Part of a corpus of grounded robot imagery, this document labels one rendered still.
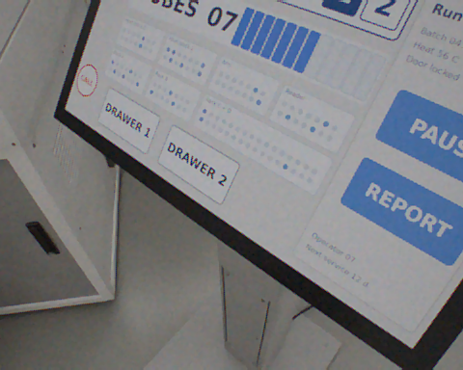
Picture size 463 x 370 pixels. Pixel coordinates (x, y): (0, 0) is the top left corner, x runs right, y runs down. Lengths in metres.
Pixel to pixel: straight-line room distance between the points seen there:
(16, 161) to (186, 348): 0.79
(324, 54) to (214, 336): 1.09
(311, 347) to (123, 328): 0.64
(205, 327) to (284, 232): 1.00
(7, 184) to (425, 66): 0.82
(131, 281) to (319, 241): 1.19
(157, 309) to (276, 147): 1.12
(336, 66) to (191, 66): 0.15
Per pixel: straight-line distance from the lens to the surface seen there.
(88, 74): 0.51
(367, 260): 0.32
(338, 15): 0.34
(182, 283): 1.42
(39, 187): 0.89
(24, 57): 0.89
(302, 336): 1.32
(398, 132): 0.31
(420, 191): 0.31
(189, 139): 0.38
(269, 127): 0.34
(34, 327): 1.52
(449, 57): 0.32
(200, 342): 1.30
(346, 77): 0.32
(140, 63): 0.44
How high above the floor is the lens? 1.28
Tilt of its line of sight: 49 degrees down
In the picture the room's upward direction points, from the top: 1 degrees clockwise
